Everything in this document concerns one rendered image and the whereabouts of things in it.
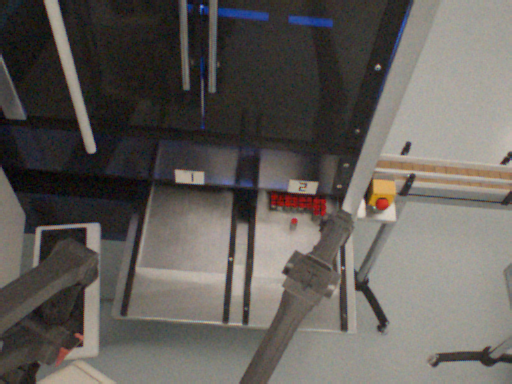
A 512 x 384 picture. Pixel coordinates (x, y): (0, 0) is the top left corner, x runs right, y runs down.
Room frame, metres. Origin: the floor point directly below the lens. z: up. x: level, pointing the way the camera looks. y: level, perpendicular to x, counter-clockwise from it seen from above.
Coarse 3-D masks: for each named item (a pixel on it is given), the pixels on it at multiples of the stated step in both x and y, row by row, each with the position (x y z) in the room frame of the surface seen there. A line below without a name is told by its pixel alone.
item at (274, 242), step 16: (336, 208) 1.06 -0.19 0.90; (256, 224) 0.93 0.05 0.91; (272, 224) 0.96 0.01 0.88; (288, 224) 0.98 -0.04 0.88; (304, 224) 0.99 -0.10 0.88; (256, 240) 0.89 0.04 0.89; (272, 240) 0.91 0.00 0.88; (288, 240) 0.92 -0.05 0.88; (304, 240) 0.93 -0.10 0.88; (256, 256) 0.84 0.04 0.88; (272, 256) 0.85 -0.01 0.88; (288, 256) 0.86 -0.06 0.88; (256, 272) 0.79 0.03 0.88; (272, 272) 0.80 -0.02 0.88
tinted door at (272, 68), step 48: (240, 0) 1.01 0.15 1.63; (288, 0) 1.02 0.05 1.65; (336, 0) 1.04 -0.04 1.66; (384, 0) 1.05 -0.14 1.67; (240, 48) 1.01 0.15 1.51; (288, 48) 1.03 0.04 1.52; (336, 48) 1.04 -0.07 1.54; (240, 96) 1.01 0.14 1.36; (288, 96) 1.03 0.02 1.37; (336, 96) 1.04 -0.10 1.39; (336, 144) 1.05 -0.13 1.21
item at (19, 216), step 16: (0, 176) 0.84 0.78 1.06; (0, 192) 0.80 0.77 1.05; (0, 208) 0.76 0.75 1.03; (16, 208) 0.84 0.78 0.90; (0, 224) 0.72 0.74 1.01; (16, 224) 0.80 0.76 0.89; (0, 240) 0.68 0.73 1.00; (16, 240) 0.75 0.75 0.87; (0, 256) 0.64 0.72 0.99; (16, 256) 0.71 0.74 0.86; (0, 272) 0.60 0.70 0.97; (16, 272) 0.66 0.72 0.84
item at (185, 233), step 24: (168, 192) 1.01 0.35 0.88; (192, 192) 1.03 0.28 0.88; (216, 192) 1.05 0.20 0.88; (168, 216) 0.92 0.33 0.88; (192, 216) 0.94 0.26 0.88; (216, 216) 0.96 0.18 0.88; (144, 240) 0.83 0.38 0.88; (168, 240) 0.84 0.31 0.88; (192, 240) 0.86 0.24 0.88; (216, 240) 0.87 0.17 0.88; (144, 264) 0.75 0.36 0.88; (168, 264) 0.76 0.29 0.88; (192, 264) 0.77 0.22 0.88; (216, 264) 0.79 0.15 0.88
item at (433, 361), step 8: (456, 352) 0.99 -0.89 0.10; (464, 352) 0.99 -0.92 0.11; (472, 352) 0.99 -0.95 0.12; (480, 352) 0.99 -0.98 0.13; (432, 360) 0.96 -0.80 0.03; (440, 360) 0.95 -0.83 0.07; (448, 360) 0.95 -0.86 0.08; (456, 360) 0.95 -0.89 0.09; (464, 360) 0.96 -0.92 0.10; (472, 360) 0.96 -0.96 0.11; (480, 360) 0.96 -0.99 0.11; (488, 360) 0.96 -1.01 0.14; (496, 360) 0.96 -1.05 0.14; (504, 360) 0.98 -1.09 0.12
